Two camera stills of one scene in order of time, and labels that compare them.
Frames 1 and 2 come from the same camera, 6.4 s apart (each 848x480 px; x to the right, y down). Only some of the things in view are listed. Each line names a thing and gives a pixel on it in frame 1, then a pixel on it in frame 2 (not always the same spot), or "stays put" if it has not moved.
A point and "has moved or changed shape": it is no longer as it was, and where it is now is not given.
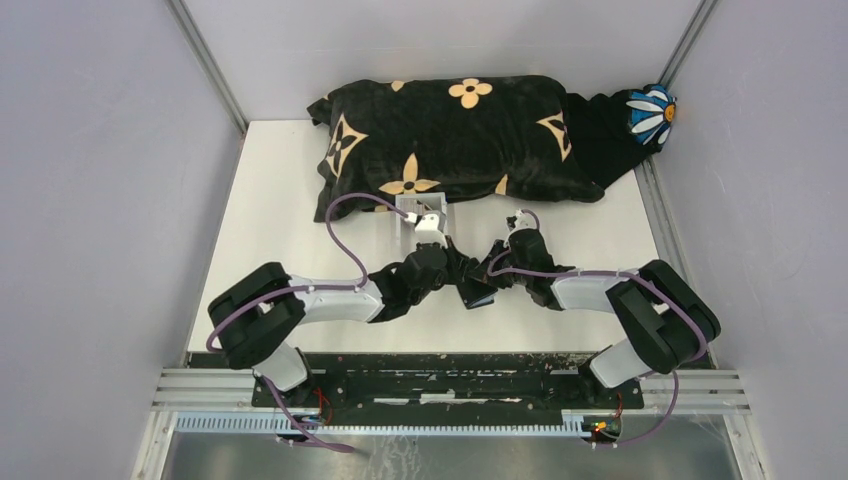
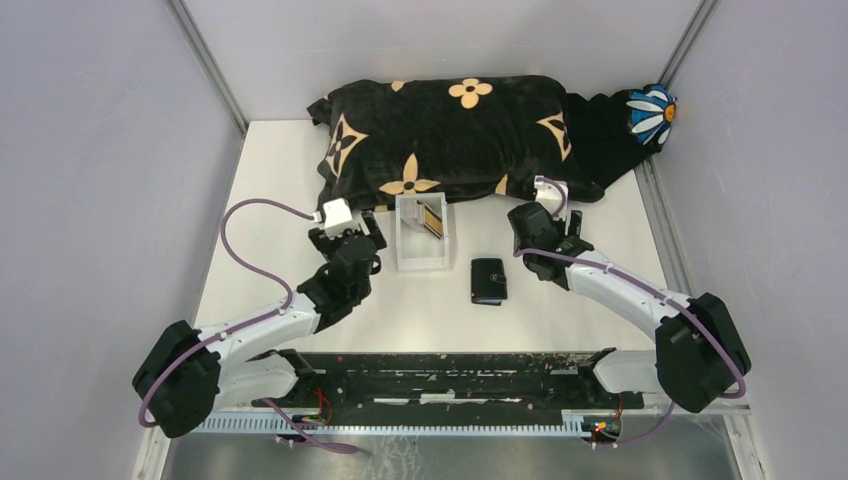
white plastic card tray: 407,209 stays put
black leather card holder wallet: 476,293 has moved or changed shape
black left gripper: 457,263 -> 326,244
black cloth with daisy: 614,132 stays put
